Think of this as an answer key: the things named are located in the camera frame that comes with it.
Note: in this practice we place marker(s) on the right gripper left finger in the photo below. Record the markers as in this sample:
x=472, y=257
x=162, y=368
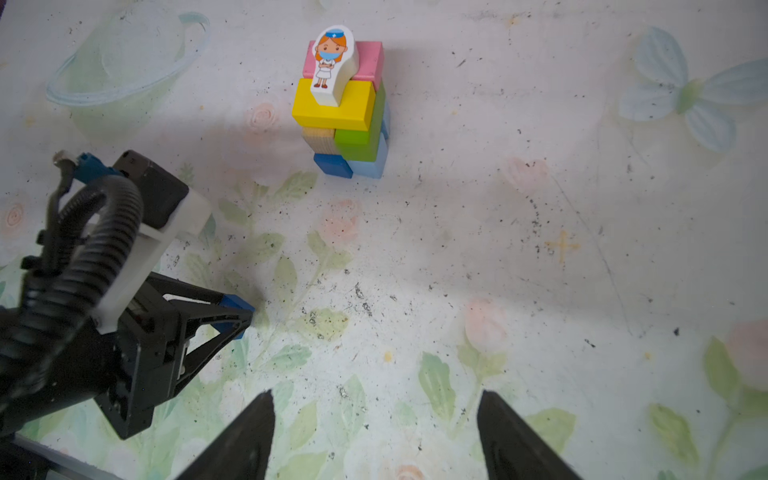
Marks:
x=242, y=450

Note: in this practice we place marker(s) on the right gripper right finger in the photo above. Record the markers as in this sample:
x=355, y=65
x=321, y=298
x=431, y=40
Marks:
x=512, y=450

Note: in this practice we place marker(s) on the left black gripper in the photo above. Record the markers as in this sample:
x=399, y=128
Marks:
x=163, y=340

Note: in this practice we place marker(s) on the dark blue wood cube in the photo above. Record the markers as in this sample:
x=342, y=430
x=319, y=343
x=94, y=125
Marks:
x=333, y=165

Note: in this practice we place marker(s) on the natural wood rectangular block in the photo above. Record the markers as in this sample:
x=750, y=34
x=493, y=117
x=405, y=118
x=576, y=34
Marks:
x=321, y=140

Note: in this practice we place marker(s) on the light blue wood cube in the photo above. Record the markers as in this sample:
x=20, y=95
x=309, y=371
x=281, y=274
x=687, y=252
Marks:
x=386, y=121
x=374, y=169

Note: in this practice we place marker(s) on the green rectangular wood block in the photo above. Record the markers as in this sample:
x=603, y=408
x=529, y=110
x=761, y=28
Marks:
x=362, y=145

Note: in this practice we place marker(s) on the yellow rectangular wood block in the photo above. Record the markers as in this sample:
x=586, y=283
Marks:
x=354, y=113

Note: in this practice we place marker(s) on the round cartoon face sticker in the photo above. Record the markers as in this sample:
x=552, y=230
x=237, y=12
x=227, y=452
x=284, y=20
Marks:
x=336, y=63

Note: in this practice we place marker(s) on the pink rectangular wood block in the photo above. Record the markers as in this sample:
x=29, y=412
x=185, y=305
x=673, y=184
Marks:
x=371, y=62

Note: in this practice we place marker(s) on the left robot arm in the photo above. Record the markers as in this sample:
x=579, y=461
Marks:
x=79, y=373

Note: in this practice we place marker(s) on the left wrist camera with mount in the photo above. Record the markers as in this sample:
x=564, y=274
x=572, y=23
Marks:
x=107, y=228

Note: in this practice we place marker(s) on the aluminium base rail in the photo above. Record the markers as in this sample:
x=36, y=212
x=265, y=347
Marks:
x=25, y=460

